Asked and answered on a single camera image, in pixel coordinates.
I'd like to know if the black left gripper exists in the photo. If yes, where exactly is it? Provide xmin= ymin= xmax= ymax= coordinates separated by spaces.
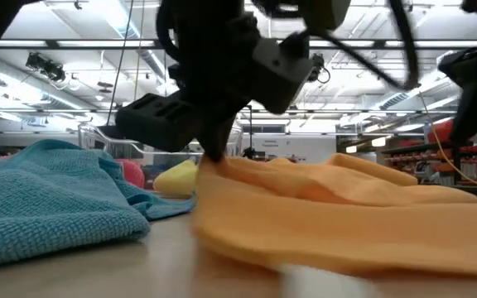
xmin=116 ymin=12 xmax=264 ymax=163

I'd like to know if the yellow microfiber towel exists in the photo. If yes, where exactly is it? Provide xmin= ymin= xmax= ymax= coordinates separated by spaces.
xmin=153 ymin=159 xmax=199 ymax=196

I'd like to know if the orange microfiber towel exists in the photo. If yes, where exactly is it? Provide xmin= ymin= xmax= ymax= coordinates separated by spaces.
xmin=192 ymin=155 xmax=477 ymax=278
xmin=329 ymin=152 xmax=418 ymax=187

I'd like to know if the pink microfiber towel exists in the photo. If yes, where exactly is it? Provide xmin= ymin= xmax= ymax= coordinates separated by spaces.
xmin=0 ymin=155 xmax=147 ymax=190

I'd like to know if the blue microfiber towel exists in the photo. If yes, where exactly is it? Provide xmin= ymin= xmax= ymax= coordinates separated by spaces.
xmin=0 ymin=139 xmax=196 ymax=270

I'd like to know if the clear plastic bin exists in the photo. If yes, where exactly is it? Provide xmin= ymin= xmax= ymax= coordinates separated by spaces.
xmin=76 ymin=122 xmax=206 ymax=195

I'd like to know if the black overhead beam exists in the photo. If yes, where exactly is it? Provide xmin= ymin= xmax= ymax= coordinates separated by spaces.
xmin=0 ymin=38 xmax=477 ymax=50

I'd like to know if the yellow hanging cable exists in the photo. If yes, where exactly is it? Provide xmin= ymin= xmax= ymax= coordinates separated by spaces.
xmin=418 ymin=90 xmax=477 ymax=187

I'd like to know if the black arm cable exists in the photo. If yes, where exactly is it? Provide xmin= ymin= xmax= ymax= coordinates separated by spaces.
xmin=316 ymin=0 xmax=420 ymax=91

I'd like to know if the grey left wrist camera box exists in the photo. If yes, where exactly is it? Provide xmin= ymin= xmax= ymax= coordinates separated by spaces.
xmin=251 ymin=36 xmax=317 ymax=116

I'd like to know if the black hanging cable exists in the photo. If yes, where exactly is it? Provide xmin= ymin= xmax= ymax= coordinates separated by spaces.
xmin=105 ymin=0 xmax=136 ymax=125

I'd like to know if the black ceiling camera rig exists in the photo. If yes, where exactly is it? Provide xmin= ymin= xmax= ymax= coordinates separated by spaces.
xmin=25 ymin=52 xmax=66 ymax=83

